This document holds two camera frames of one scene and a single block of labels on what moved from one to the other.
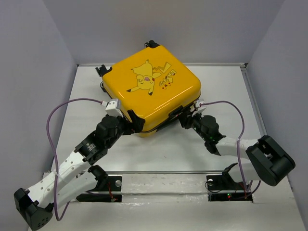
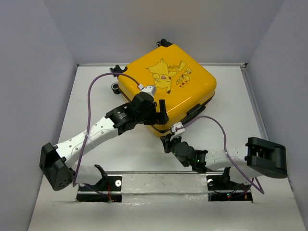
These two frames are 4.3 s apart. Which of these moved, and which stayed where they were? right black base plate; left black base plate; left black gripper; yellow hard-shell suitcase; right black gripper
Moved: right black gripper; left black gripper; yellow hard-shell suitcase
Stayed: left black base plate; right black base plate
